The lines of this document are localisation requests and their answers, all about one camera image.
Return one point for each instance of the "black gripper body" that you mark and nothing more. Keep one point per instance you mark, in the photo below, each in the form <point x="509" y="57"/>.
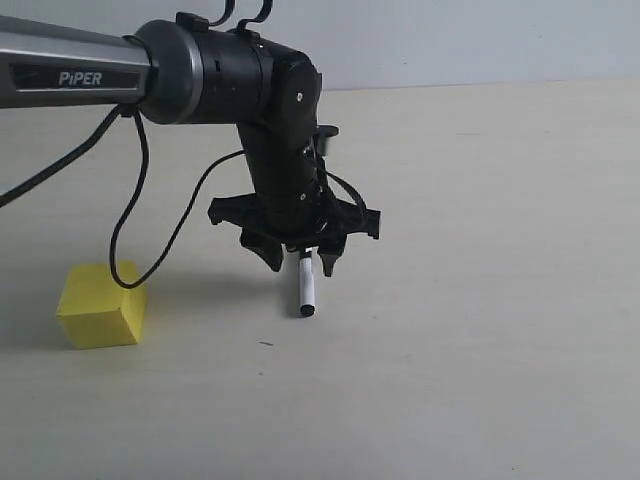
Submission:
<point x="327" y="221"/>

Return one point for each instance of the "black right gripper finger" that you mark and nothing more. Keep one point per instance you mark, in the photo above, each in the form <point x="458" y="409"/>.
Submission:
<point x="329" y="251"/>

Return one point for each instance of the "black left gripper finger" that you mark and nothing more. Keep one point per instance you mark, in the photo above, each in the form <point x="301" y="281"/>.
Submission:
<point x="270" y="251"/>

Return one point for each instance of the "black and white marker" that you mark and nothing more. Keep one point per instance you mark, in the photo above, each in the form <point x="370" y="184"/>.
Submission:
<point x="307" y="304"/>

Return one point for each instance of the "yellow cube block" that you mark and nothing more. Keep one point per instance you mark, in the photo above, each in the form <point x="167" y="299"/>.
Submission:
<point x="95" y="312"/>

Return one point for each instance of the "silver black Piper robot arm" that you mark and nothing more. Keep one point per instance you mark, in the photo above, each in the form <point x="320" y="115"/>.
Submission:
<point x="190" y="71"/>

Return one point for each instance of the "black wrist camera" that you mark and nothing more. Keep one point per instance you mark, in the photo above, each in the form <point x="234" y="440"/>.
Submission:
<point x="322" y="137"/>

